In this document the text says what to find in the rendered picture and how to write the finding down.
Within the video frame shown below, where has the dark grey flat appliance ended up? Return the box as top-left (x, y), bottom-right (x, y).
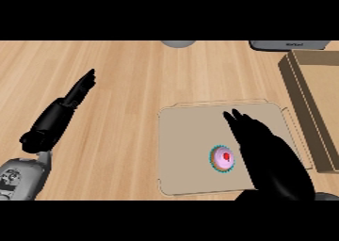
top-left (248, 40), bottom-right (332, 52)

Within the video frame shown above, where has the grey round object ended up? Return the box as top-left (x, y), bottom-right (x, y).
top-left (160, 40), bottom-right (198, 49)

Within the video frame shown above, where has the pink frosted cupcake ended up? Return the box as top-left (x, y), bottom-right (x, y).
top-left (208, 144), bottom-right (236, 174)

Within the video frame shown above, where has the beige flat tray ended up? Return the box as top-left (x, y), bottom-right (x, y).
top-left (157, 99), bottom-right (315, 198)

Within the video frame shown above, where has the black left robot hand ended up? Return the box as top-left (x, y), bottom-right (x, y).
top-left (18, 68), bottom-right (98, 154)

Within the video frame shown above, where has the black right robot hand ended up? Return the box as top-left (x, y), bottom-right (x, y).
top-left (223, 108), bottom-right (318, 201)

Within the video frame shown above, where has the brown cardboard box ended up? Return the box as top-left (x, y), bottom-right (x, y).
top-left (278, 49), bottom-right (339, 174)

